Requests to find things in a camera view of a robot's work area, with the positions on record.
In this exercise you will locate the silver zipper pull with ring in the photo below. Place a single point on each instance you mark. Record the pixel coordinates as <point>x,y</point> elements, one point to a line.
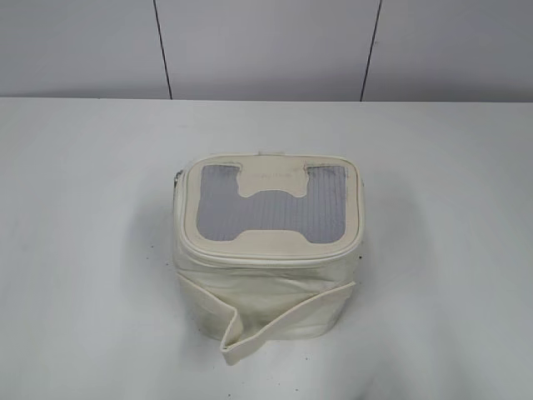
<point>176,178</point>

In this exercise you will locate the cream zippered lunch bag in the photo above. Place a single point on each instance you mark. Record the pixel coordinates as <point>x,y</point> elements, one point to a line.
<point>266,246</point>

